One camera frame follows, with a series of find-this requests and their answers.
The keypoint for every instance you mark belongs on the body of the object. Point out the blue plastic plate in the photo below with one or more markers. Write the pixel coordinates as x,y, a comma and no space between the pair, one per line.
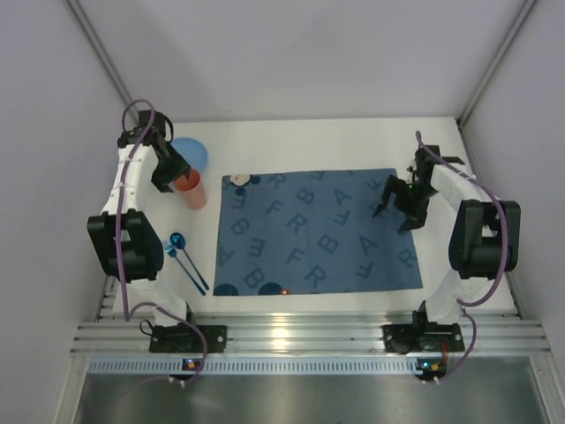
193,151

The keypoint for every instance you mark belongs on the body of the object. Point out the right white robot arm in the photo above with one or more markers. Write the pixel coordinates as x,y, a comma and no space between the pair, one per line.
484,242

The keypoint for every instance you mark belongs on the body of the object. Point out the blue letter-print placemat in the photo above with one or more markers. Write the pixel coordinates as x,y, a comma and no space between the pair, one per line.
311,232

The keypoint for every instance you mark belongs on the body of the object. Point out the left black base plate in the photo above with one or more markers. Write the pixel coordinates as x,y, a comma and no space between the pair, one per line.
181,339

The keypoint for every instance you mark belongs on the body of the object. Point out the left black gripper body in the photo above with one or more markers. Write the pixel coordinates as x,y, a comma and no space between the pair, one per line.
169,172

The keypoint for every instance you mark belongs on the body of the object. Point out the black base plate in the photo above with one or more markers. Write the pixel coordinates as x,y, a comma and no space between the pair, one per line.
181,339
406,338

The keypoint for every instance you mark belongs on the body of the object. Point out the blue metal spoon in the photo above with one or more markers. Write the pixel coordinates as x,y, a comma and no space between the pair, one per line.
179,242

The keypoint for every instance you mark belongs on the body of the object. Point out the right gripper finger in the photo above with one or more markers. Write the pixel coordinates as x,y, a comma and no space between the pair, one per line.
408,225
393,186

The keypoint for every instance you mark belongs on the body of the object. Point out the orange plastic cup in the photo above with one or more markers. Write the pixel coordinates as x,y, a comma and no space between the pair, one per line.
191,187

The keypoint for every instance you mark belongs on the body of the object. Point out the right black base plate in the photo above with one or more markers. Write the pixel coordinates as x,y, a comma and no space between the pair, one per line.
406,338

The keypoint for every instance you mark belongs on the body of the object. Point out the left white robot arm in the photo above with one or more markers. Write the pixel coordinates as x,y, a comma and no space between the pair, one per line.
126,243

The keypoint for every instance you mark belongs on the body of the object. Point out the perforated cable duct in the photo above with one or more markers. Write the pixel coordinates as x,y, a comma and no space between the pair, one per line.
265,366

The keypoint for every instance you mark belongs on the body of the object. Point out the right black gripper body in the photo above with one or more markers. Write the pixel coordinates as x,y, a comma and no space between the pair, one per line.
403,201

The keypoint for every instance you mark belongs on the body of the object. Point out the blue metal fork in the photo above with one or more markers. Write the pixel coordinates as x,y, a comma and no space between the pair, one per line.
171,251

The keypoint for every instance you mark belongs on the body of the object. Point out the aluminium mounting rail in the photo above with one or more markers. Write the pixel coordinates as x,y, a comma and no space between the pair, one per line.
299,334

